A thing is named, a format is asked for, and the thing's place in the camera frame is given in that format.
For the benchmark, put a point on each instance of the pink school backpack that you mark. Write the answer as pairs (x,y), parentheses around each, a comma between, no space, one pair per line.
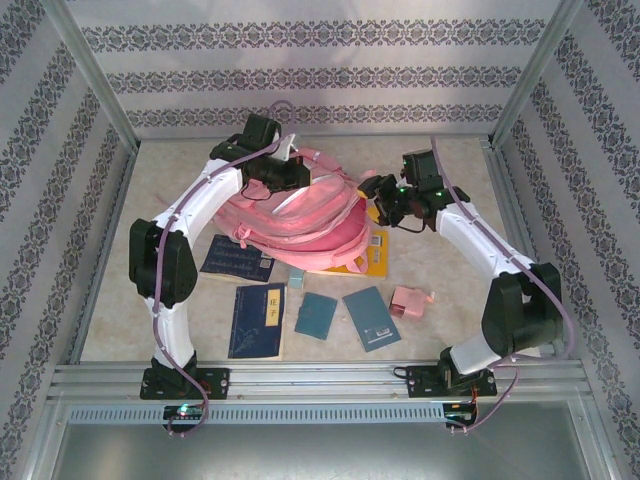
(310,220)

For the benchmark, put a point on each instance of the small pink box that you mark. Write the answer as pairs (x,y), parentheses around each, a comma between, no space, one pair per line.
(407,302)

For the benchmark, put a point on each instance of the light teal eraser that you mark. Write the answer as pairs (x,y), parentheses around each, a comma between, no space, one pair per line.
(296,277)

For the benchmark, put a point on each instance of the teal notebook with barcode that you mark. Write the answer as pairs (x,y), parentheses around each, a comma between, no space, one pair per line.
(372,320)

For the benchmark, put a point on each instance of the dark blue book white print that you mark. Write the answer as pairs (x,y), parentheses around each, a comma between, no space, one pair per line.
(235,260)

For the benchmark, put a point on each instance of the small teal notebook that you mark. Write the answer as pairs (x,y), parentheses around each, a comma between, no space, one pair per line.
(315,316)

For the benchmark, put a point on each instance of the blue book with yellow label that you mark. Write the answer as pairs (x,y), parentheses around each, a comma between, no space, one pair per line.
(257,320)

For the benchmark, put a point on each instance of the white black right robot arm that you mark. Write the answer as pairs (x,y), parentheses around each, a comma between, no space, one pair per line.
(467,240)

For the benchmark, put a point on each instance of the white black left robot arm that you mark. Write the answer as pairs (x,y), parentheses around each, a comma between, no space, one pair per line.
(177,335)

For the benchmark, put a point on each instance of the controller board with LED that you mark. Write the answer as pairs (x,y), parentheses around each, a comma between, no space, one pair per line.
(183,412)
(460,414)

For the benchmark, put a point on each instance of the grey sheet metal panel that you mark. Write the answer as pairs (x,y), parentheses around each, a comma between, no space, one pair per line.
(310,455)

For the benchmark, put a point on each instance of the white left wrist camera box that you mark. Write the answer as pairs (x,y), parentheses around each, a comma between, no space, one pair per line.
(286,149)

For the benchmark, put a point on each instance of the aluminium side rail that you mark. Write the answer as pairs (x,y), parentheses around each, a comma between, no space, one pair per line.
(504,180)
(104,250)

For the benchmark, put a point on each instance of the aluminium frame post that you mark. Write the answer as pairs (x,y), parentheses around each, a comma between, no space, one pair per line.
(89,65)
(540,65)

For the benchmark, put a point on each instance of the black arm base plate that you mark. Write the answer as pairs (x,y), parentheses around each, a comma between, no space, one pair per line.
(217,385)
(420,382)

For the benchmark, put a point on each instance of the long aluminium base rail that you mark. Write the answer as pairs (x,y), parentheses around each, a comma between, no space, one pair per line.
(310,382)

